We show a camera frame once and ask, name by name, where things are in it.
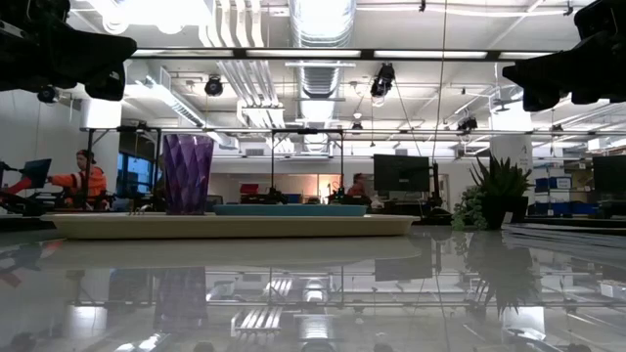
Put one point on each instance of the black aluminium rig frame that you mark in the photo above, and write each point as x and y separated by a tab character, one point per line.
239	54

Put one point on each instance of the shelf with blue bins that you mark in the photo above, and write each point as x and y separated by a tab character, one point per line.
562	195

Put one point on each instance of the purple faceted plastic cup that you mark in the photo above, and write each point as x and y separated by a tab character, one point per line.
188	171

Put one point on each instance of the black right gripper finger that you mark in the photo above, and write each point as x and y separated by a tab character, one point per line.
548	71
538	100

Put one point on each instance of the hanging black camera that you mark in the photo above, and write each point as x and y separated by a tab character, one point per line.
468	123
383	78
47	94
213	87

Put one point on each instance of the large black monitor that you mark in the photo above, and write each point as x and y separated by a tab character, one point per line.
401	173
610	173

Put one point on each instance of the blue lit screen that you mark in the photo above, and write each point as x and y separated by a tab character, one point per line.
134	173

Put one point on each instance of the background black rig frame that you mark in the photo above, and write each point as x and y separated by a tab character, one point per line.
122	129
307	131

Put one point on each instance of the small tilted monitor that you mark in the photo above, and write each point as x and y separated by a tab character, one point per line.
35	173

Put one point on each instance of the blue plate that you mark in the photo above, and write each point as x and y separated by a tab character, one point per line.
291	210

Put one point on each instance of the silver ventilation duct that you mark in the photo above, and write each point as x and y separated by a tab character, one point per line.
320	73

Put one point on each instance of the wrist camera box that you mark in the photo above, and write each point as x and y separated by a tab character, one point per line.
604	14
34	9

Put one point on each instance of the person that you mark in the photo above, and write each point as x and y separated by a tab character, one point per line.
90	183
358	188

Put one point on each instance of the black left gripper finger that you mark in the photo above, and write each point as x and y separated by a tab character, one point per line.
107	54
107	87

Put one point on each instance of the beige plastic tray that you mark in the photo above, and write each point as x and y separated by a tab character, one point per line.
225	226

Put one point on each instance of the potted succulent plant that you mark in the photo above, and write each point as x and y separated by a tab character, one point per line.
504	205

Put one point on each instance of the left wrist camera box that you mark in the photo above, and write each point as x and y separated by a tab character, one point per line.
34	9

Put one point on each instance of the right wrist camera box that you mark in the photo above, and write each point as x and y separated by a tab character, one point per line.
604	14

